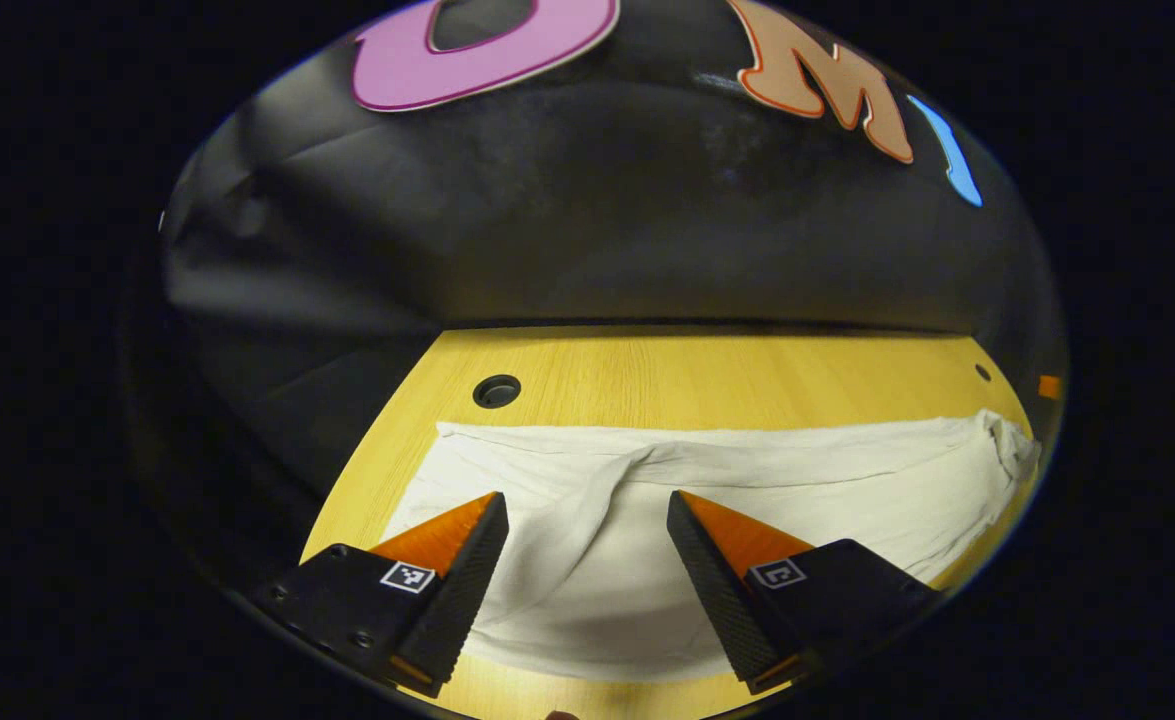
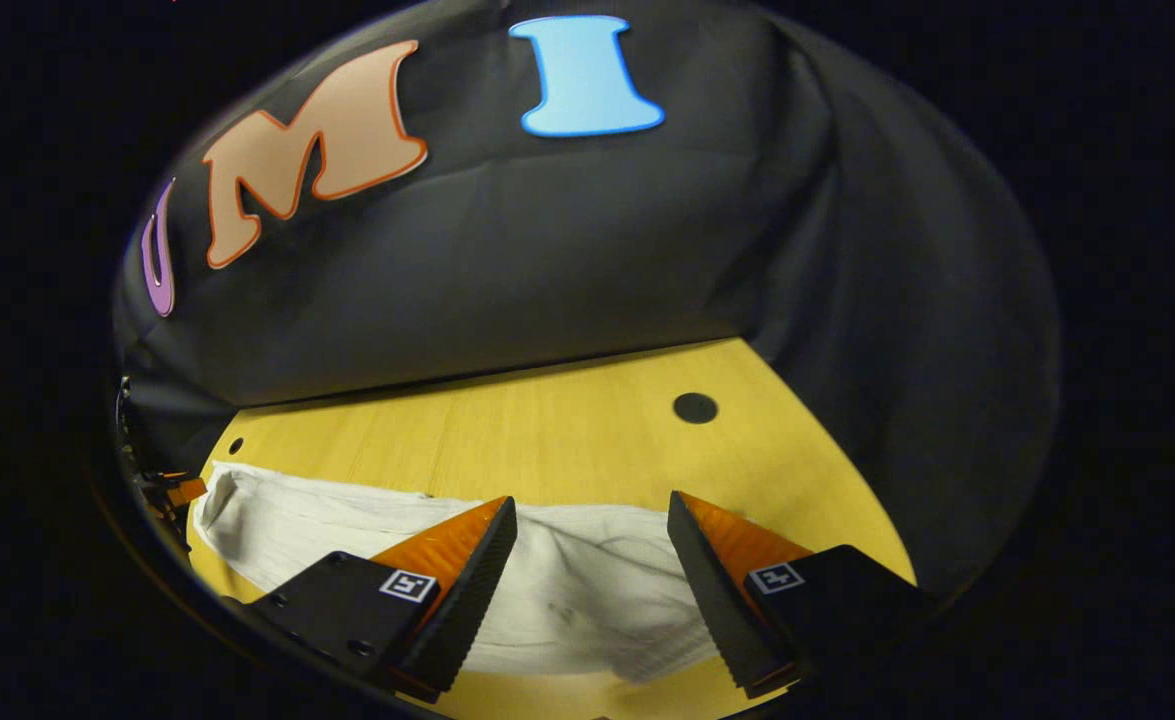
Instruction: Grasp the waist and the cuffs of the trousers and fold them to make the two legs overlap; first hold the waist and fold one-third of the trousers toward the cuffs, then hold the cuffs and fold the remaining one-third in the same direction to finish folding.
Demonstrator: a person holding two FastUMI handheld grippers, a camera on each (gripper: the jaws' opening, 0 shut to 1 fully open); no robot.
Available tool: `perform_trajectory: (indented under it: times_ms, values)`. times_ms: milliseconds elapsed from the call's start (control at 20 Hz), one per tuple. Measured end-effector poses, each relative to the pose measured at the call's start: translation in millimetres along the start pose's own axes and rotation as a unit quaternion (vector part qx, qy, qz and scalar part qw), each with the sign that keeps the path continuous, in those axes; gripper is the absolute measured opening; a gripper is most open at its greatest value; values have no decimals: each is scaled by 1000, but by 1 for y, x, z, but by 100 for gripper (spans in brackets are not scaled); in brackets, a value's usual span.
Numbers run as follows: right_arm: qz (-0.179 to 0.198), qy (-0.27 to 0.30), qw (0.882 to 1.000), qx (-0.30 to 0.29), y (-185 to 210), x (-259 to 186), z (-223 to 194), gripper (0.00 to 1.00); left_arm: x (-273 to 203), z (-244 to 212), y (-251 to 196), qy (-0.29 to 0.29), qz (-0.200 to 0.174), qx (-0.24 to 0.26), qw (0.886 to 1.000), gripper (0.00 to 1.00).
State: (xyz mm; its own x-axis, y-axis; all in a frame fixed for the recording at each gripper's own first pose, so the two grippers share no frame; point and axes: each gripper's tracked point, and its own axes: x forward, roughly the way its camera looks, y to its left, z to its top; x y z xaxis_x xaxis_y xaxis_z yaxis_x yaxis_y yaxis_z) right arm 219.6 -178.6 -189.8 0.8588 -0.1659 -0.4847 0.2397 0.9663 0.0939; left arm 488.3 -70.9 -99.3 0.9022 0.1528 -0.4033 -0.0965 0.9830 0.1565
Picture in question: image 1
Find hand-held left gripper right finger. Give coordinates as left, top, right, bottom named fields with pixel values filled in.
left=667, top=489, right=944, bottom=696

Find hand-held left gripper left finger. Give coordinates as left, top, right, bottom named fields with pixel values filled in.
left=252, top=490, right=510, bottom=699

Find white jeans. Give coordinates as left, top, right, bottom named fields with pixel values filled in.
left=382, top=408, right=1044, bottom=683

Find black backdrop cloth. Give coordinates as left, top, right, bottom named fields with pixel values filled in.
left=157, top=0, right=1064, bottom=501

